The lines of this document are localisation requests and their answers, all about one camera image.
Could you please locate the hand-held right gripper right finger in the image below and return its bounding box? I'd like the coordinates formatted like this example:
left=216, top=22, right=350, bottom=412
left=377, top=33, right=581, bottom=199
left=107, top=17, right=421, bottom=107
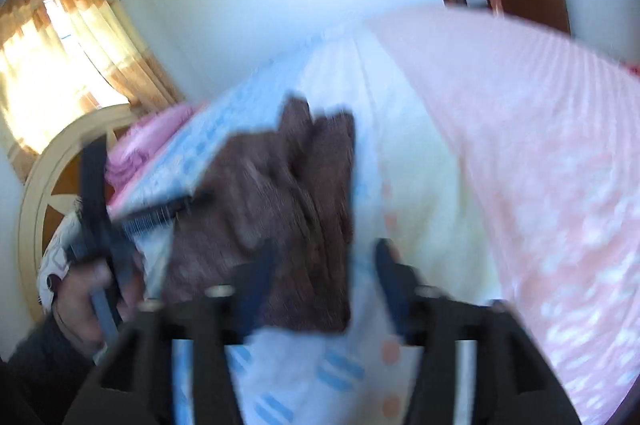
left=375, top=239, right=583, bottom=425

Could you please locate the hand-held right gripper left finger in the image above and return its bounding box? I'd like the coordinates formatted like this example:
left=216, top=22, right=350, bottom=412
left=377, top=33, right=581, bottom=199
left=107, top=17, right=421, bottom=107
left=60, top=245, right=278, bottom=425

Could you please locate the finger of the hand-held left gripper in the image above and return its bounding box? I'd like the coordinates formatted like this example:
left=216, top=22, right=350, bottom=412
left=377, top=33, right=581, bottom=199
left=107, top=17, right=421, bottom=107
left=112, top=192, right=213, bottom=228

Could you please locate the brown knitted sweater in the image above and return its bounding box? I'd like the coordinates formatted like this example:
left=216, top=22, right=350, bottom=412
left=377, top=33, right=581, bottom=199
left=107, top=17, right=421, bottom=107
left=162, top=92, right=358, bottom=334

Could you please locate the person's left hand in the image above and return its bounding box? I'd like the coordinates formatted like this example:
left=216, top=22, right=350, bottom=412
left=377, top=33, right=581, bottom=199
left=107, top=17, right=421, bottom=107
left=52, top=262, right=146, bottom=356

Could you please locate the white printed cloth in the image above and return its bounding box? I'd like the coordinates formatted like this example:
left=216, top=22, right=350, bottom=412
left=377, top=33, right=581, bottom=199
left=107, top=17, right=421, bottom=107
left=39, top=207, right=87, bottom=308

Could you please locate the pink pillow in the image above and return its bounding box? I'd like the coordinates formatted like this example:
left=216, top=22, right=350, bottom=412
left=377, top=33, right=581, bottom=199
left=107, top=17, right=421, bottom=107
left=104, top=102, right=197, bottom=202

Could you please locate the cream wooden headboard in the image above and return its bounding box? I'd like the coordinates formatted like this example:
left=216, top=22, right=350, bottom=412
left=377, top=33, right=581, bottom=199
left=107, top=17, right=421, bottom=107
left=17, top=104, right=137, bottom=308

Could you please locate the yellow patterned curtain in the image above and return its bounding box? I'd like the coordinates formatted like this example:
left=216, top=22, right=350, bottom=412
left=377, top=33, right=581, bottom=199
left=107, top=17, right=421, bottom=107
left=0, top=0, right=184, bottom=183

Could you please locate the patterned pastel bed sheet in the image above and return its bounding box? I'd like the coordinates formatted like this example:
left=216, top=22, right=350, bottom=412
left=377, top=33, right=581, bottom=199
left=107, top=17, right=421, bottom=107
left=105, top=5, right=640, bottom=425

